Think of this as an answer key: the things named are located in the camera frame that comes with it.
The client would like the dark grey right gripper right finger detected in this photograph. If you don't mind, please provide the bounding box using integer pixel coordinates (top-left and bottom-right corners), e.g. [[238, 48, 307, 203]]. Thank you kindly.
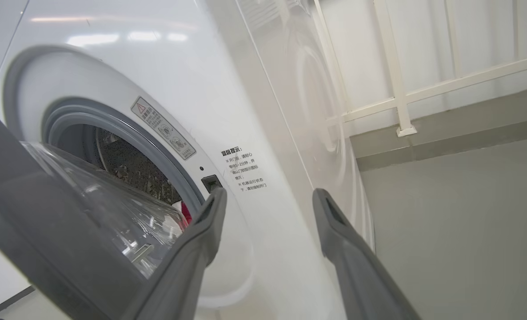
[[312, 188, 422, 320]]

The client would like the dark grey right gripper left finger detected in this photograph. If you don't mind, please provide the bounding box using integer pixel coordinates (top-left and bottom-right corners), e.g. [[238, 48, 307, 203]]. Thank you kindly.
[[120, 187, 228, 320]]

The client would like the plain red garment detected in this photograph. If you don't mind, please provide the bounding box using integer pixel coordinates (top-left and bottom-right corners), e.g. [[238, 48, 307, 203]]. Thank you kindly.
[[173, 200, 193, 229]]

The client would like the grey round glass machine door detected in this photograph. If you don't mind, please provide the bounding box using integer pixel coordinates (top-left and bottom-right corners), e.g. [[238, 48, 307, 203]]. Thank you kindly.
[[0, 100, 193, 320]]

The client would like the black door latch socket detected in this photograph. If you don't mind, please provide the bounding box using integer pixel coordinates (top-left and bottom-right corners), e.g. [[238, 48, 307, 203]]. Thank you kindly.
[[201, 175, 223, 194]]

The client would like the white front-load washing machine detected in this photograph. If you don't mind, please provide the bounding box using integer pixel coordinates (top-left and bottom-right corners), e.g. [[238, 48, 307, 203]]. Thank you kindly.
[[0, 0, 375, 320]]

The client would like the grey warning sticker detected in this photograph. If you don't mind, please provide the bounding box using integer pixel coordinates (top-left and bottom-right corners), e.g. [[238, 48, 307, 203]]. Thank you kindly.
[[131, 96, 197, 160]]

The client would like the white metal railing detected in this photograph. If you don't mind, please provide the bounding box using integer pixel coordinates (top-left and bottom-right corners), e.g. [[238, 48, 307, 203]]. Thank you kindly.
[[312, 0, 527, 137]]

